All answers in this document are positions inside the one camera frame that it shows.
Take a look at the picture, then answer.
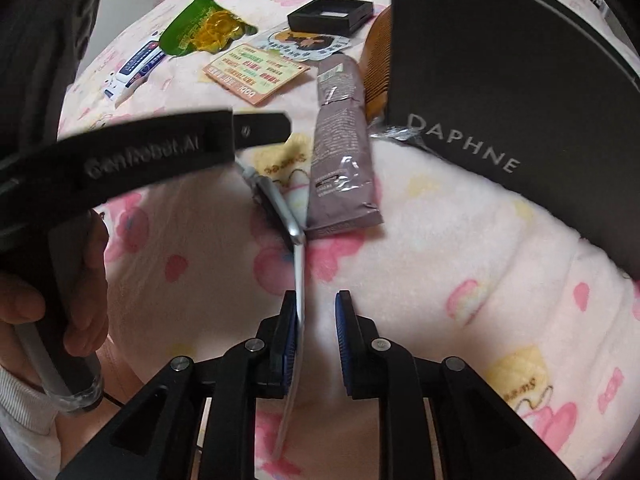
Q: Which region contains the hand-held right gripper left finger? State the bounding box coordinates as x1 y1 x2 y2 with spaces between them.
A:
55 290 306 480

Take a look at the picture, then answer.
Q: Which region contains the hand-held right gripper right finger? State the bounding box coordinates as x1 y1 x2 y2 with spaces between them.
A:
334 290 576 480

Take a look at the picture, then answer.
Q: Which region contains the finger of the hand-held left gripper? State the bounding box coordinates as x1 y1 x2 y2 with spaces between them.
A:
232 111 292 150

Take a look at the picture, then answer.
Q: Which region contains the white wristwatch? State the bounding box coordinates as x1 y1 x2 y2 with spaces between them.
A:
234 157 308 463

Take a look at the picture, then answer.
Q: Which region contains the black cardboard box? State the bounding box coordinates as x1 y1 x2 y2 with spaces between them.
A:
382 0 640 281

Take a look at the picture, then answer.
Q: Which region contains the person's left forearm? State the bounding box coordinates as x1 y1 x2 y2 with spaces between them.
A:
0 362 63 476

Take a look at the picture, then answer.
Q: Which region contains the person's left hand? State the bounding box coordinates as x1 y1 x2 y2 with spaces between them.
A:
0 207 110 385

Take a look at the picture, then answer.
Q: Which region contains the orange printed card packet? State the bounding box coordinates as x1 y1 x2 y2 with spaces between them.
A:
201 44 311 106

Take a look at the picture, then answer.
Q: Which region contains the brown tube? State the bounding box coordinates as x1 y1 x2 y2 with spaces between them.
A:
304 55 385 241

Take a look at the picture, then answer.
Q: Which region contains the white blue tube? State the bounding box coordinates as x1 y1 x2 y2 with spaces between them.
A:
102 42 167 106

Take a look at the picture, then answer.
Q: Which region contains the cartoon sticker card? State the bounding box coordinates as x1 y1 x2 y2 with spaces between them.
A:
250 29 353 62

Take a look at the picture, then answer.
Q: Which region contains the small black open box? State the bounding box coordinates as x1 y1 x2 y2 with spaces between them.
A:
287 0 376 37

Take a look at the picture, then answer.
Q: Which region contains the wooden comb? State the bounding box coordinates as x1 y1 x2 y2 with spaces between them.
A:
361 5 396 123

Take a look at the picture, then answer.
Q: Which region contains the green snack packet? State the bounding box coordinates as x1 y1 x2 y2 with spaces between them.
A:
159 0 258 58

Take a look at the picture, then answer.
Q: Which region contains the clear plastic wrapper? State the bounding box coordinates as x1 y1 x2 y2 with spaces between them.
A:
369 122 426 142

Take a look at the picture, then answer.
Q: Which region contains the person's dark clothing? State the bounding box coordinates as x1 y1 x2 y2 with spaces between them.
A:
0 0 108 161

